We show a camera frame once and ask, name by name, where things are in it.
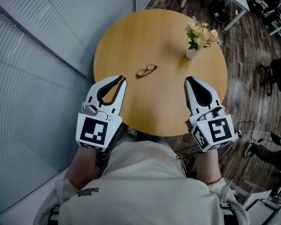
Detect person's left forearm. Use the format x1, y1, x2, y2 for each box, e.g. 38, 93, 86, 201
64, 146, 101, 191

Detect person's right forearm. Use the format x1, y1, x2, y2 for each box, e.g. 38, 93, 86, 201
195, 146, 222, 185

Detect black round floor device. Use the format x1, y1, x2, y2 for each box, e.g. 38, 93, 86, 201
207, 0, 232, 24

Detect white equipment frame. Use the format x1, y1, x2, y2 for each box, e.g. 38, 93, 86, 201
242, 177, 281, 225

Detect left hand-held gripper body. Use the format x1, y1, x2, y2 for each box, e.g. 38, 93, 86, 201
76, 101, 122, 152

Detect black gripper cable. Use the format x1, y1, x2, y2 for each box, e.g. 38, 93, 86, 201
175, 149, 202, 180
95, 146, 112, 161

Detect brown-framed eyeglasses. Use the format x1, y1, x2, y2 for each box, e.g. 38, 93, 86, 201
135, 64, 158, 79

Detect person's white shirt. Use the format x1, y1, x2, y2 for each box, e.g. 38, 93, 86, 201
34, 135, 251, 225

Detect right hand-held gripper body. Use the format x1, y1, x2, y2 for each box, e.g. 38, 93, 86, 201
189, 105, 237, 152

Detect yellow flower bouquet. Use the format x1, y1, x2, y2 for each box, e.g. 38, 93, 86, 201
185, 16, 223, 51

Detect white window blind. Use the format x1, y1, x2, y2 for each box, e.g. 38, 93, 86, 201
0, 3, 96, 210
0, 0, 134, 79

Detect black office chair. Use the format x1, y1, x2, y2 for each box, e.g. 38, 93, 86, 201
259, 56, 281, 96

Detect white vase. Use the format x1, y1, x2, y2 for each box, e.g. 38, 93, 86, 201
185, 46, 203, 60

